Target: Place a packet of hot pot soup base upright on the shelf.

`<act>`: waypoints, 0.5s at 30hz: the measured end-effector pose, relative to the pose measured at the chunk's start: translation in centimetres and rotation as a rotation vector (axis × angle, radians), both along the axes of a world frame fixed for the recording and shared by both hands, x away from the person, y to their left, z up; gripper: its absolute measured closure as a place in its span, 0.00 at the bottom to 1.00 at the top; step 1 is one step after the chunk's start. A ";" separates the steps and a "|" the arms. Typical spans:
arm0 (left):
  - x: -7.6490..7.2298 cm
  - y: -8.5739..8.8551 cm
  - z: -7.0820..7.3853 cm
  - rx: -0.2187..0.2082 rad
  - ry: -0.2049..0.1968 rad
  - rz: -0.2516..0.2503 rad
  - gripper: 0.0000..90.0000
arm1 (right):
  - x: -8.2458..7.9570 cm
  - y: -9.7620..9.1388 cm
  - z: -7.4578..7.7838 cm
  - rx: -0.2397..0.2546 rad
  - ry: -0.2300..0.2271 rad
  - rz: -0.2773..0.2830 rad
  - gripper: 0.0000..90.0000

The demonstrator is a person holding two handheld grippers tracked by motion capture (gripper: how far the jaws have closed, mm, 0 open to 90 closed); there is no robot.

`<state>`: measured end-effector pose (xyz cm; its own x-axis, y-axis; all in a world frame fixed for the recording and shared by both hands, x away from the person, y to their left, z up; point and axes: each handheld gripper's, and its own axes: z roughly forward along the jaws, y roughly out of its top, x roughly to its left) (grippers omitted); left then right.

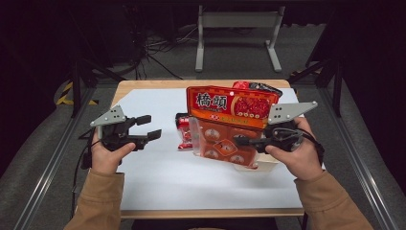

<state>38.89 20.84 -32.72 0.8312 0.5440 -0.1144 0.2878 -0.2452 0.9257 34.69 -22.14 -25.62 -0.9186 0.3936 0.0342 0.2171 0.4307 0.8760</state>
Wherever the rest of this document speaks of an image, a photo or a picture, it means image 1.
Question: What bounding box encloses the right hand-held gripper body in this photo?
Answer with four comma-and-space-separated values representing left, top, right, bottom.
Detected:
254, 101, 320, 154

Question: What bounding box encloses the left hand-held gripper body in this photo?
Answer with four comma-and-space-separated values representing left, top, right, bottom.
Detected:
89, 104, 150, 153

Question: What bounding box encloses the orange hotpot seasoning packet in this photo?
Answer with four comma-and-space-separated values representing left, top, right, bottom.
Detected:
185, 84, 281, 170

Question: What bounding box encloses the large red black packet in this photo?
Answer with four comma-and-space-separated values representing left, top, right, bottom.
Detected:
231, 80, 284, 98

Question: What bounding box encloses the person's left hand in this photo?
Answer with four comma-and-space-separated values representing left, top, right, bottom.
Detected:
89, 137, 137, 175

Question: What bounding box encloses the person's right hand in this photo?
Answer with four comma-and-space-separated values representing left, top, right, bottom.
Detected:
264, 116, 326, 182

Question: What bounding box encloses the small black red packet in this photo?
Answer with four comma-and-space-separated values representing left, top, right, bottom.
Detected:
174, 112, 195, 150

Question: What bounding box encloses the white table mat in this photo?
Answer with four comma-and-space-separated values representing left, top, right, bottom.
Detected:
111, 87, 327, 212

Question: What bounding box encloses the black metal stand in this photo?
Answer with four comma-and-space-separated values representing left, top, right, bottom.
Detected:
65, 6, 126, 119
287, 6, 347, 118

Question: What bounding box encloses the white metal stand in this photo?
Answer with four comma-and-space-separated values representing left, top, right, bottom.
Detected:
194, 4, 286, 73

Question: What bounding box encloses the right hand-held gripper cable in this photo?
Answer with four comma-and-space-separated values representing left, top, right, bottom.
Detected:
298, 130, 327, 167

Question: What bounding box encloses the hand-held gripper cable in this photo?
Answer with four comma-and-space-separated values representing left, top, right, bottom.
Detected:
69, 126, 103, 230
298, 130, 327, 167

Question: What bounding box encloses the left hand-held gripper cable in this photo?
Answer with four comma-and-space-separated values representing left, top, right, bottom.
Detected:
69, 126, 103, 230

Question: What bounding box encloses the bundle of floor cables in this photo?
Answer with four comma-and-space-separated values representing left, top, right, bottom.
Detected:
124, 4, 199, 81

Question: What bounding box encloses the aluminium floor rail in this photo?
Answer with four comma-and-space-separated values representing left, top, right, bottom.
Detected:
12, 85, 98, 230
318, 85, 400, 230

